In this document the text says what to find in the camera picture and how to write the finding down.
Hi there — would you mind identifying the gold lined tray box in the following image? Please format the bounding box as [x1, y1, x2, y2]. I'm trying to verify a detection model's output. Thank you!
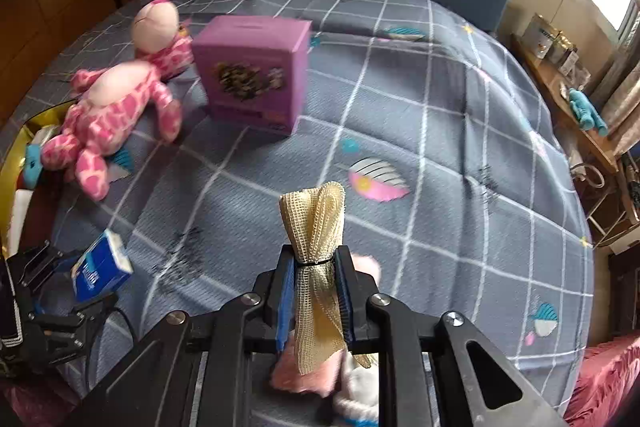
[1, 102, 70, 258]

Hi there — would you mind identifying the blue white tissue pack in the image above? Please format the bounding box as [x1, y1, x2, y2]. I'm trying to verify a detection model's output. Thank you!
[70, 229, 134, 303]

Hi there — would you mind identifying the beige mesh cloth bundle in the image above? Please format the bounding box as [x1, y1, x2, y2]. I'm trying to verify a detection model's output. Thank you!
[279, 182, 345, 375]

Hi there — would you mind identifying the blue plush bear toy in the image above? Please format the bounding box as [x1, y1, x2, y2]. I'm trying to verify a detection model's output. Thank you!
[23, 143, 42, 191]

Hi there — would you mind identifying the pink rolled towel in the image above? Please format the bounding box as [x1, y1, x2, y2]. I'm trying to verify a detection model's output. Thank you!
[269, 253, 382, 398]

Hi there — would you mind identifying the white rolled sock blue band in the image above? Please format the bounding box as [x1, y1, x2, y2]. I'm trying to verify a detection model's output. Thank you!
[333, 351, 380, 426]

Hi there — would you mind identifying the grey checked bed quilt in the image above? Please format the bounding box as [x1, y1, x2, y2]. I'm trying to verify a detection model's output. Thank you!
[0, 0, 596, 417]

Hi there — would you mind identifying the pink spotted plush giraffe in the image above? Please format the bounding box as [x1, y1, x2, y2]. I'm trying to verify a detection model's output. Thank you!
[40, 0, 193, 200]

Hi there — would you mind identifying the red pink quilt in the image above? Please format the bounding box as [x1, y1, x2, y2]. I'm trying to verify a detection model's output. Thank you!
[564, 332, 639, 426]

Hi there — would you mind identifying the purple cardboard box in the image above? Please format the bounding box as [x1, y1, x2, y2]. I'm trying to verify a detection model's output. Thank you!
[191, 15, 311, 134]

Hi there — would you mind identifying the teal plush on table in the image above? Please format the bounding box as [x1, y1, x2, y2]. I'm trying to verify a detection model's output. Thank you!
[568, 88, 608, 136]

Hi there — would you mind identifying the wooden bedside table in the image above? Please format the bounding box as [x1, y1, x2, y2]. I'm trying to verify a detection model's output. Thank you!
[508, 33, 622, 176]

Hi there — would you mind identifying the white tin can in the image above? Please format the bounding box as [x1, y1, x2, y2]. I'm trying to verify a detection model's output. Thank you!
[522, 13, 559, 58]

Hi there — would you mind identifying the gold tin can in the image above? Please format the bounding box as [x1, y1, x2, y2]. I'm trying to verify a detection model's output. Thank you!
[546, 30, 574, 67]

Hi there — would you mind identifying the right beige curtain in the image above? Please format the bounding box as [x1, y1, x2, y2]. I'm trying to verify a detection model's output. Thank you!
[600, 15, 639, 156]

